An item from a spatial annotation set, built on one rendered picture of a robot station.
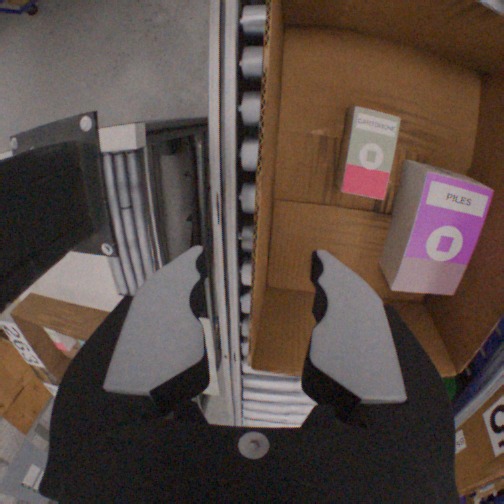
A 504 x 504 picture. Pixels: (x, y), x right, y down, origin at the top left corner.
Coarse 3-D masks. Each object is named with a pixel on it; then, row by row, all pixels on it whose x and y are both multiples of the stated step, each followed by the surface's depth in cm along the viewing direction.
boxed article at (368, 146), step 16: (352, 112) 25; (368, 112) 23; (352, 128) 25; (368, 128) 24; (384, 128) 24; (352, 144) 26; (368, 144) 25; (384, 144) 25; (352, 160) 26; (368, 160) 26; (384, 160) 26; (336, 176) 32; (352, 176) 27; (368, 176) 27; (384, 176) 27; (352, 192) 28; (368, 192) 28; (384, 192) 27
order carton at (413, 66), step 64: (320, 0) 16; (384, 0) 13; (448, 0) 9; (320, 64) 25; (384, 64) 23; (448, 64) 21; (320, 128) 29; (448, 128) 25; (256, 192) 18; (320, 192) 34; (256, 256) 21; (256, 320) 29; (448, 320) 30
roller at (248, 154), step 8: (248, 136) 34; (248, 144) 33; (256, 144) 33; (240, 152) 35; (248, 152) 33; (256, 152) 33; (248, 160) 33; (256, 160) 33; (248, 168) 35; (256, 168) 34
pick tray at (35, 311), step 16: (32, 304) 54; (48, 304) 54; (64, 304) 55; (16, 320) 52; (32, 320) 48; (48, 320) 49; (64, 320) 50; (80, 320) 50; (96, 320) 51; (32, 336) 58; (48, 336) 65; (80, 336) 46; (48, 352) 64; (64, 352) 70; (48, 368) 63; (64, 368) 67
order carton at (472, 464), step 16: (496, 400) 30; (480, 416) 33; (464, 432) 36; (480, 432) 31; (464, 448) 34; (480, 448) 29; (464, 464) 31; (480, 464) 26; (496, 464) 22; (464, 480) 28; (480, 480) 24
